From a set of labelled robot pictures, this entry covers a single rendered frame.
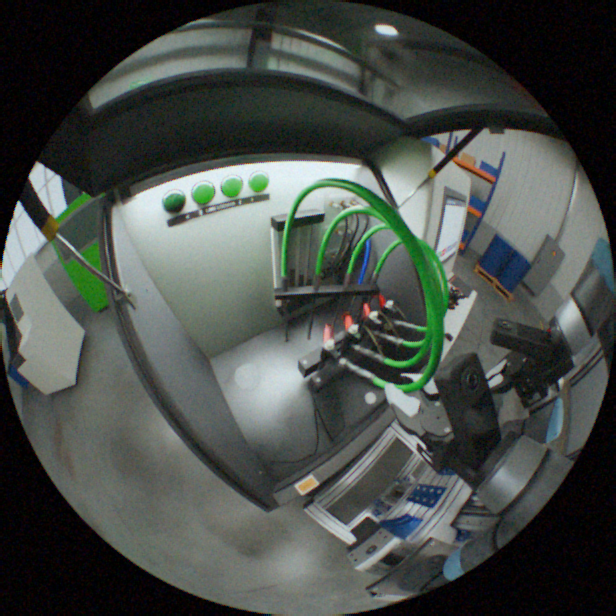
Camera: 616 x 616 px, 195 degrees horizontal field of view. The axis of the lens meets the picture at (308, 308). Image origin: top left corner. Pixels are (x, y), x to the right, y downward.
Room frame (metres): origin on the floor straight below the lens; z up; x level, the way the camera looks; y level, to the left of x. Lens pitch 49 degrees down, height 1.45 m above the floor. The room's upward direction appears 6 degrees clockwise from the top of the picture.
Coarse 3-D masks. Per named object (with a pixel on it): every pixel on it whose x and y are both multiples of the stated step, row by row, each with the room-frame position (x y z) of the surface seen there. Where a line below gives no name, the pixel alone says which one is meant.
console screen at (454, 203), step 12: (444, 192) 0.57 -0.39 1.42; (456, 192) 0.69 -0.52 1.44; (444, 204) 0.57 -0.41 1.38; (456, 204) 0.69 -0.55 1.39; (444, 216) 0.58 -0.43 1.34; (456, 216) 0.71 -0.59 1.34; (444, 228) 0.59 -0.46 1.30; (456, 228) 0.74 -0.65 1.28; (444, 240) 0.61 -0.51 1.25; (456, 240) 0.78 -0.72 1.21; (444, 252) 0.63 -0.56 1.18
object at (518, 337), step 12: (492, 324) 0.13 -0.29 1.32; (504, 324) 0.11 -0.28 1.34; (516, 324) 0.11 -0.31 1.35; (492, 336) 0.10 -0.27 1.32; (504, 336) 0.09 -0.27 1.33; (516, 336) 0.08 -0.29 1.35; (528, 336) 0.08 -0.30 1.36; (540, 336) 0.07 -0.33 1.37; (516, 348) 0.07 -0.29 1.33; (528, 348) 0.06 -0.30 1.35; (540, 348) 0.05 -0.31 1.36; (552, 348) 0.04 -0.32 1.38
